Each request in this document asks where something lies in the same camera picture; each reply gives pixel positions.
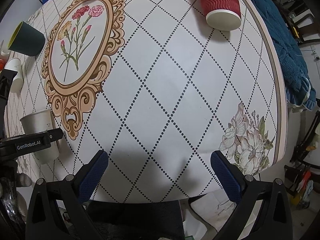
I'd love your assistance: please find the white paper cup with print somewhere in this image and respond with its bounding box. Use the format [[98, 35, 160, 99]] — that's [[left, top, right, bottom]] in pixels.
[[20, 109, 59, 165]]

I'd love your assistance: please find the small white paper cup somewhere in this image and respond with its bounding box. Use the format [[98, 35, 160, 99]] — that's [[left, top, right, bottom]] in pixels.
[[4, 57, 24, 93]]

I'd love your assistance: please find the dark green cup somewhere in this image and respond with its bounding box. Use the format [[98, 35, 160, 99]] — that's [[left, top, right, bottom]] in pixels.
[[8, 21, 46, 56]]

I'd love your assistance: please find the red corrugated paper cup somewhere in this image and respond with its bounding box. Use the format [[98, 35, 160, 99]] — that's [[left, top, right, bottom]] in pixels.
[[200, 0, 241, 31]]

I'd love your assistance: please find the teal quilted blanket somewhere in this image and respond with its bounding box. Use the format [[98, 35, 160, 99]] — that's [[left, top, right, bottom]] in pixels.
[[251, 0, 317, 111]]

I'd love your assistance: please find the patterned floral tablecloth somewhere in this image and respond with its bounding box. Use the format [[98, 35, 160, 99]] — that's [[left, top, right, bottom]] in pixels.
[[1, 0, 287, 203]]

